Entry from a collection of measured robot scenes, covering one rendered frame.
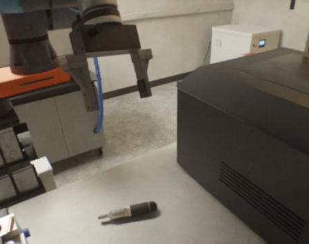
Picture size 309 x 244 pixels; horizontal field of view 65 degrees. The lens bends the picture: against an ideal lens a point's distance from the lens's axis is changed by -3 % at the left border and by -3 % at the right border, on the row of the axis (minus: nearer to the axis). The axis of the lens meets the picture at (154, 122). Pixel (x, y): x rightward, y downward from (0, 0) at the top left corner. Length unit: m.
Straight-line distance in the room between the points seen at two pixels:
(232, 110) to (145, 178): 0.33
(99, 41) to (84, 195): 0.40
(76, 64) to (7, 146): 0.51
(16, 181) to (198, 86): 0.67
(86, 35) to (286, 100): 0.36
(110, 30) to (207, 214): 0.46
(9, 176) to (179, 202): 0.57
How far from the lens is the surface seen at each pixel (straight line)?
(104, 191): 0.69
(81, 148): 2.19
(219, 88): 0.55
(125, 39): 0.51
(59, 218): 0.66
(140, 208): 0.61
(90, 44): 0.47
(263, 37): 3.62
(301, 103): 0.47
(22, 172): 0.94
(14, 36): 0.82
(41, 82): 0.81
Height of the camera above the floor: 1.38
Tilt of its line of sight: 30 degrees down
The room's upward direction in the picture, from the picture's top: 2 degrees counter-clockwise
